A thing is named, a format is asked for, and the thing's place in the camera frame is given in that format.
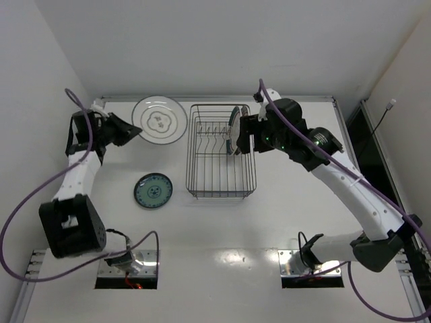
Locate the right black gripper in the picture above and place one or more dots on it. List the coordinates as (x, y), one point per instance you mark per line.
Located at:
(253, 133)

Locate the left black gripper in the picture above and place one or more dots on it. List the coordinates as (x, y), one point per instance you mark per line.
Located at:
(114, 128)

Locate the green red rimmed plate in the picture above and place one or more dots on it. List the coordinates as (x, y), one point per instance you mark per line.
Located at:
(234, 121)
(231, 144)

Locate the white plate green line rim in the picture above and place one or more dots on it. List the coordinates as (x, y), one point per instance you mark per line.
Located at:
(162, 120)

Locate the blue floral green plate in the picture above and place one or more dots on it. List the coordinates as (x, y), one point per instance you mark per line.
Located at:
(153, 191)

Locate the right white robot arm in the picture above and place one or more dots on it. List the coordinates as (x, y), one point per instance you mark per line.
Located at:
(384, 232)

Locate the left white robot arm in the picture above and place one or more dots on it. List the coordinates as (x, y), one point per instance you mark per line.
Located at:
(70, 221)

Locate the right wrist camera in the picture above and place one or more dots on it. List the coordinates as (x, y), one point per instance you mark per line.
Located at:
(261, 97)

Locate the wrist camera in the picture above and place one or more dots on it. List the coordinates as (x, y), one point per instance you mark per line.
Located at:
(261, 97)
(98, 107)

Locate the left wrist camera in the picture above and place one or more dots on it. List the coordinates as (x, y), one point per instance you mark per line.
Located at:
(98, 107)

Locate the grey wire dish rack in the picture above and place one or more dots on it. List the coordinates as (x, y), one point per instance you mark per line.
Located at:
(210, 172)

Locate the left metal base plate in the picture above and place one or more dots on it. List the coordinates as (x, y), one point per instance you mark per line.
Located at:
(143, 264)

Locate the metal base plate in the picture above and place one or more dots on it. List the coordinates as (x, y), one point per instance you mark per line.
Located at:
(143, 264)
(292, 267)

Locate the black wall cable white plug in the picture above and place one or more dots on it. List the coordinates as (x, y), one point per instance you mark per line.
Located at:
(388, 107)

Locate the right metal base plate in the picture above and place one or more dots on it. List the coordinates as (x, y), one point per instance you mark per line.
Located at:
(292, 267)

